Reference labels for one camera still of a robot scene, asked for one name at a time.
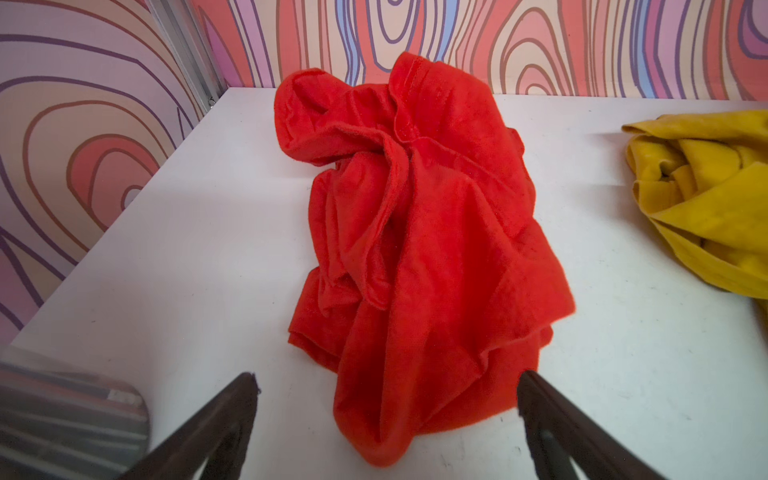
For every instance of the yellow cloth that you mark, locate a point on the yellow cloth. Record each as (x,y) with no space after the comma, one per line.
(701,180)

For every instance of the red cloth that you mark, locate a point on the red cloth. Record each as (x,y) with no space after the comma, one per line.
(435,287)

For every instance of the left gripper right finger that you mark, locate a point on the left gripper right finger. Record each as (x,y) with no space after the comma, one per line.
(564,441)

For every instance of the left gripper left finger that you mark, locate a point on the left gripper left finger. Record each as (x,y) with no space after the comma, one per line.
(212,444)

